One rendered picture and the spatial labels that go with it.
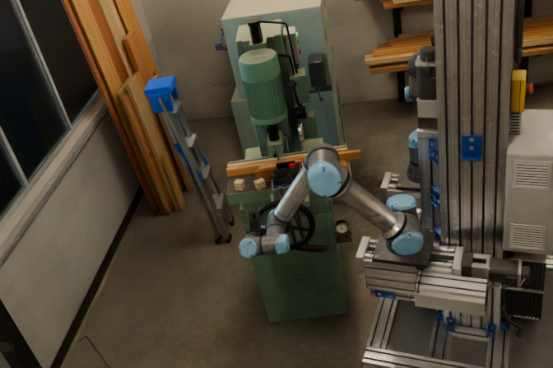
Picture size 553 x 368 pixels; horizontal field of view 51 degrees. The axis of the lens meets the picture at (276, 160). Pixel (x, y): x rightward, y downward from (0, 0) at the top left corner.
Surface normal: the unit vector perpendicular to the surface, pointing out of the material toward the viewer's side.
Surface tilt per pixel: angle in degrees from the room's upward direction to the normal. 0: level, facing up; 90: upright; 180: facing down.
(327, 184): 84
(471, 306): 90
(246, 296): 0
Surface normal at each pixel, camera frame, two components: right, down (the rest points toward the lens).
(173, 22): -0.10, 0.55
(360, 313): -0.18, -0.83
